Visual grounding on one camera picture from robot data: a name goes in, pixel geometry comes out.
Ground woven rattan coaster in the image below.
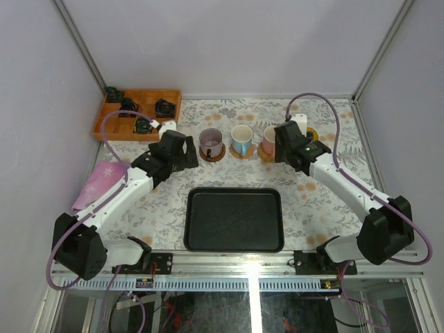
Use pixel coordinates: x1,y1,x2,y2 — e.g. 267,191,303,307
257,143,275,163
230,144,256,160

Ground pink ceramic mug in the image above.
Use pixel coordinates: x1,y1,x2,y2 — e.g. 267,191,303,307
262,126,275,156

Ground yellow glass mug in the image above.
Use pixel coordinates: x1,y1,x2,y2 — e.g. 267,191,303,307
307,127,318,141

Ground purple glass mug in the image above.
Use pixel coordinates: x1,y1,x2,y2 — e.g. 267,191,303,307
199,128,223,157

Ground light brown wooden coaster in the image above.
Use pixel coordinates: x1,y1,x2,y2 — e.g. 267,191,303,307
199,144,226,162

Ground light blue mug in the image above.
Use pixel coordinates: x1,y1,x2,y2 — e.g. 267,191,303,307
231,125,253,156

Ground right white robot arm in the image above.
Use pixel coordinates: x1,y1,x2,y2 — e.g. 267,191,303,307
274,121,414,274

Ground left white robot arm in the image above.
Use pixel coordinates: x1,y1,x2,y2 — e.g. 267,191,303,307
51,130,198,281

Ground green black rolled item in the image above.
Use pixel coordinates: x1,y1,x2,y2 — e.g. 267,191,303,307
133,117,153,135

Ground orange wooden divided box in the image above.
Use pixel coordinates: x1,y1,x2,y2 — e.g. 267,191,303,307
92,89,182,142

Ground floral tablecloth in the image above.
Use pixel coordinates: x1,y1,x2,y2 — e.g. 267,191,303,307
105,99,373,250

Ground pink printed cloth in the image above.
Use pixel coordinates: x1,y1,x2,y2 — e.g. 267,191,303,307
71,161,126,212

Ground black serving tray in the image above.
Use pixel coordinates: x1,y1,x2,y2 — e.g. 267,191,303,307
184,187,284,253

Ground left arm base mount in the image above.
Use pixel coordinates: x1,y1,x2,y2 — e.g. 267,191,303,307
119,253,173,275

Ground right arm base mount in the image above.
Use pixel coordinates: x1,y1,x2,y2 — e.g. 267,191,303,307
286,243,359,278

